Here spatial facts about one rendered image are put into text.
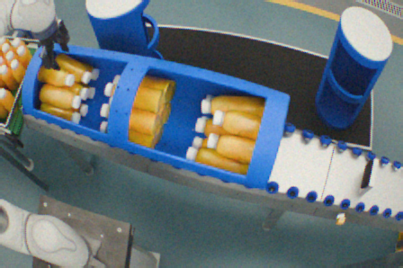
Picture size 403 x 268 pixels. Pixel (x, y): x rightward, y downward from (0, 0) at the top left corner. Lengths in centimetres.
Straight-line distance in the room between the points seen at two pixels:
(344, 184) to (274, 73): 111
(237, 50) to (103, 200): 105
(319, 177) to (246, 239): 95
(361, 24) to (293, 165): 68
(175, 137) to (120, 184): 103
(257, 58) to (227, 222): 84
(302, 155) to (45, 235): 94
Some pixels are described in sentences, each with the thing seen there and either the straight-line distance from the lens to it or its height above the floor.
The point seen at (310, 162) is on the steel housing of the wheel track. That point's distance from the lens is 168.
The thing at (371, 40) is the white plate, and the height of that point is 104.
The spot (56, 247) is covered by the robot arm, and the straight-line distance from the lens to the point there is 127.
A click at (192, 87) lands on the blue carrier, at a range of 163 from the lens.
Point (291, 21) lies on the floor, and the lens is 301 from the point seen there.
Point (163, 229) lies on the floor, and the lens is 256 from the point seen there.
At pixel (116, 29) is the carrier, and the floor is 93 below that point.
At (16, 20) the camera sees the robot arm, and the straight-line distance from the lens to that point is 118.
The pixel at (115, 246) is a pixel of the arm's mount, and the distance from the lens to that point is 148.
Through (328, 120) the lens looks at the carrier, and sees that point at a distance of 258.
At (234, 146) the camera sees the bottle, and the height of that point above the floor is 113.
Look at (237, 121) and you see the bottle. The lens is 145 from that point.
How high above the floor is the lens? 252
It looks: 71 degrees down
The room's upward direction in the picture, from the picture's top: 6 degrees counter-clockwise
